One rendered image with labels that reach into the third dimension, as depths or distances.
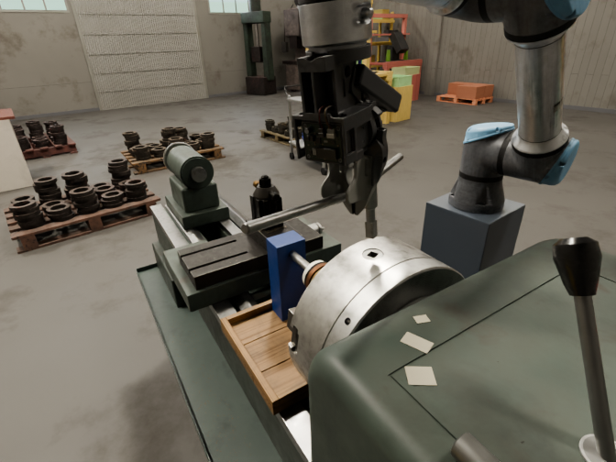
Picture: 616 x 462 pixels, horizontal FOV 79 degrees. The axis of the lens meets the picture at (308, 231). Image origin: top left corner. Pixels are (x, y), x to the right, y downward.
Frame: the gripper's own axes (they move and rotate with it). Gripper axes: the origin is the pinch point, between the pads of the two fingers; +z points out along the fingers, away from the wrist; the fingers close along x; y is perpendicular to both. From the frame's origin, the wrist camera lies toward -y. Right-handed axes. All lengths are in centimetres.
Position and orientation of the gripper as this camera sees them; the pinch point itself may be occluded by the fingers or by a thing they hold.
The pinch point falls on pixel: (357, 203)
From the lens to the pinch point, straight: 52.5
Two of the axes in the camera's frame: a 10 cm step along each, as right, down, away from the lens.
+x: 7.9, 2.3, -5.7
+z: 1.2, 8.6, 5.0
